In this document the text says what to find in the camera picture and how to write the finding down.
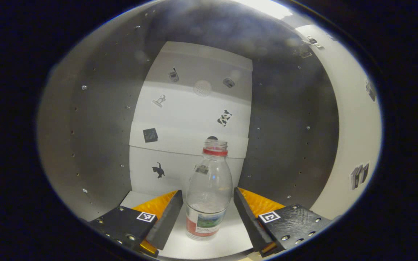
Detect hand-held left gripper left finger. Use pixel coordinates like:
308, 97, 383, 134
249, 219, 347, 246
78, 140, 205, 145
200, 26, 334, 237
87, 189, 184, 258

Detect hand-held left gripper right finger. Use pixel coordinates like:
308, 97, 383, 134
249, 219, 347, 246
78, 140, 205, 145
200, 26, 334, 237
233, 186, 333, 258

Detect clear plastic bottle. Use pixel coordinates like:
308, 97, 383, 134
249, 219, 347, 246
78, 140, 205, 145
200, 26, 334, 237
185, 139, 233, 241

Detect grey cabinet door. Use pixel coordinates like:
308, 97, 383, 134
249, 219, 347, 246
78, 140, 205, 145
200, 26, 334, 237
296, 24, 383, 221

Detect metal door hinge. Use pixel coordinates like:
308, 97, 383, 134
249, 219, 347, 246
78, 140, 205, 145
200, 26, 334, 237
305, 36, 324, 49

